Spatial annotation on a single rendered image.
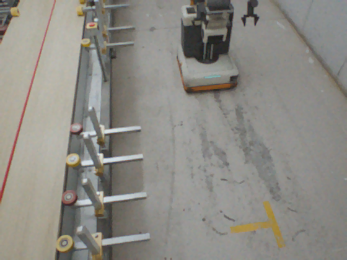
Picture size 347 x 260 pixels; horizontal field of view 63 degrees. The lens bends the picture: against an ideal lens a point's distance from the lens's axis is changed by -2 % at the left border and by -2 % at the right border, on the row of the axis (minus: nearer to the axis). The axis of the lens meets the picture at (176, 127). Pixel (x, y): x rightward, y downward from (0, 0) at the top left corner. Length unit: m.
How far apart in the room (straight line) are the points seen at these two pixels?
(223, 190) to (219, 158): 0.34
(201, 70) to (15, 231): 2.39
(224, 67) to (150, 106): 0.93
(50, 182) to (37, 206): 0.15
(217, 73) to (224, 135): 0.71
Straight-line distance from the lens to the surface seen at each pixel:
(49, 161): 1.88
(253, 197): 2.68
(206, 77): 3.23
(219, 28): 3.00
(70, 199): 1.69
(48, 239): 1.64
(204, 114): 3.18
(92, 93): 2.62
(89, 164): 1.85
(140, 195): 1.70
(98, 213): 1.70
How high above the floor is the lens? 2.33
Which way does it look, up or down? 50 degrees down
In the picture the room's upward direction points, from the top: 1 degrees counter-clockwise
